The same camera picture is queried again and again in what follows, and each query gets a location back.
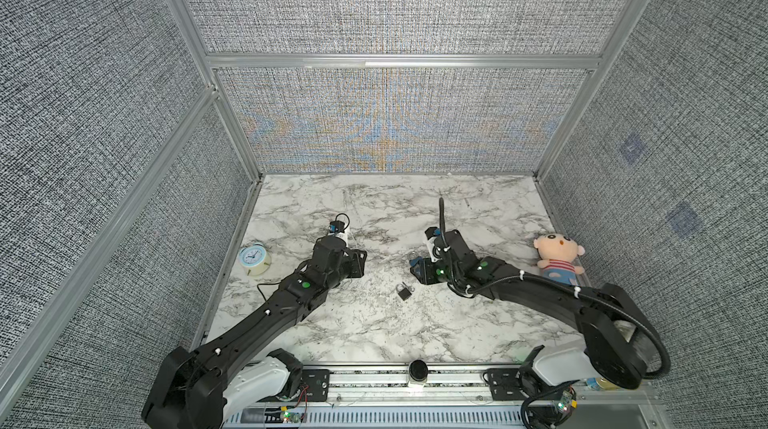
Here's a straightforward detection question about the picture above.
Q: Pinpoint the small black padlock front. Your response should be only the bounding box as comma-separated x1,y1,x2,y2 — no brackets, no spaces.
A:
396,282,414,301

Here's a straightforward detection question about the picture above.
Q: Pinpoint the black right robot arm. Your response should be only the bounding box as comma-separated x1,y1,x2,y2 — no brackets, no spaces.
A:
410,227,671,393

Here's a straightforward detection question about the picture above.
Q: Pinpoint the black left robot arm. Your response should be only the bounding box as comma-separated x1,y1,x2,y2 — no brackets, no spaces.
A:
141,235,367,428

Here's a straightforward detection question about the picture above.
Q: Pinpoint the small blue alarm clock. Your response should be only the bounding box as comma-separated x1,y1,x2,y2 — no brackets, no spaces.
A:
238,244,271,277

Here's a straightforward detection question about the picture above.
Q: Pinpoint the pink plush doll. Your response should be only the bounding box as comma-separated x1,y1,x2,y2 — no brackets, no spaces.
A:
533,233,586,286

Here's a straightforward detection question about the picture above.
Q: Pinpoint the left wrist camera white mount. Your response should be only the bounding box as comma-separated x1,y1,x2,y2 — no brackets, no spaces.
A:
328,213,351,245

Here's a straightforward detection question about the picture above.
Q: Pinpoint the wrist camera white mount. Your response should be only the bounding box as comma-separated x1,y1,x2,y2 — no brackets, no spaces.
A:
425,226,446,263
328,213,351,245

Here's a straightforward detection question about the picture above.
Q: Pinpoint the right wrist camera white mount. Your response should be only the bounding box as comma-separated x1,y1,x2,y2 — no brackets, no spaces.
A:
425,226,446,263

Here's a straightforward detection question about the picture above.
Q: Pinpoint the black knob on rail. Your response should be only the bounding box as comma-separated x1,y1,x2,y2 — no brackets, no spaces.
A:
408,359,429,386

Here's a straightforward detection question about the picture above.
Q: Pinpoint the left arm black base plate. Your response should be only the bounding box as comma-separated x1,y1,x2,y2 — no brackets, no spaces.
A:
257,369,331,404

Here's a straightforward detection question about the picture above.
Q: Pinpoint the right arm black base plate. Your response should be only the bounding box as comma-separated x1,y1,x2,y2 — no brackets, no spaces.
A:
482,367,566,402

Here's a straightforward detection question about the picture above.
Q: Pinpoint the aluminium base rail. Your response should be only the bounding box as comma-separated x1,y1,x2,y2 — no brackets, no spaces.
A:
218,364,670,428

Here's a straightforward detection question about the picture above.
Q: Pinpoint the black corrugated cable conduit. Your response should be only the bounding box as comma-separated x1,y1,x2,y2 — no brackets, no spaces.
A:
437,197,672,381

